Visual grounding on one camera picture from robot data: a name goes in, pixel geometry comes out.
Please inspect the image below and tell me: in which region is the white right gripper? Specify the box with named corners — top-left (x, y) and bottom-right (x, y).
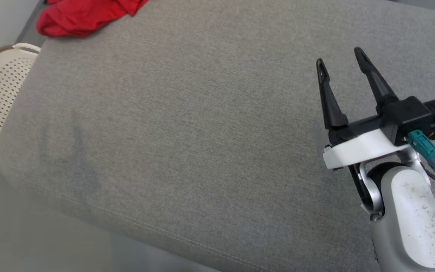
top-left (316, 47), bottom-right (415, 170)

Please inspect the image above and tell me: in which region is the plain red garment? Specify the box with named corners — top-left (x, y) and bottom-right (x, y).
top-left (36, 0), bottom-right (150, 38)

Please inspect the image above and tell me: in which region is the teal right camera connector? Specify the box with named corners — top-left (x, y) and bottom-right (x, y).
top-left (407, 130), bottom-right (435, 172)

